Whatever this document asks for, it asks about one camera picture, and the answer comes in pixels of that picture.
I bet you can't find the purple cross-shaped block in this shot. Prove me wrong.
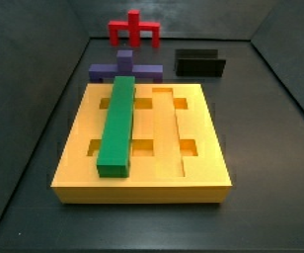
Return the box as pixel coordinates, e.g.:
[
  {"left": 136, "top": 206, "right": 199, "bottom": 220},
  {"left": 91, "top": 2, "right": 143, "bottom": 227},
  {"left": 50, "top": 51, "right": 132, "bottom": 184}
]
[{"left": 88, "top": 50, "right": 162, "bottom": 82}]

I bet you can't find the green long block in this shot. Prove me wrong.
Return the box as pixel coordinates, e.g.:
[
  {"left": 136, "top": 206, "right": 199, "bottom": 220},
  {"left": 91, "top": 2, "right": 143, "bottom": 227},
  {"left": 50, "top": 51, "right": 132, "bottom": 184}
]
[{"left": 96, "top": 76, "right": 135, "bottom": 178}]

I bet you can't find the red cross-shaped block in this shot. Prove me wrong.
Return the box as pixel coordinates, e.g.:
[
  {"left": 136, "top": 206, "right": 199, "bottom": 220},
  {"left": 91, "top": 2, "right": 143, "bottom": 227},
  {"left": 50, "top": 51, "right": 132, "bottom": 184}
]
[{"left": 107, "top": 10, "right": 160, "bottom": 48}]

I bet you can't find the yellow slotted board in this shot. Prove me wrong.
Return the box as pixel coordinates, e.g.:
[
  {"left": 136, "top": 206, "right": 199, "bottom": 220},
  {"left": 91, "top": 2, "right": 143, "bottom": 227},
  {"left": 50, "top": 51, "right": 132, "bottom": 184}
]
[{"left": 51, "top": 84, "right": 231, "bottom": 204}]

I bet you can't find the black angle bracket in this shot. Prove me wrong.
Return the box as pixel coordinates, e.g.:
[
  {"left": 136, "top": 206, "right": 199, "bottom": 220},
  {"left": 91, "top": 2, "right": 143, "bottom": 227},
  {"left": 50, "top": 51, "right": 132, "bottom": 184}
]
[{"left": 174, "top": 49, "right": 226, "bottom": 77}]

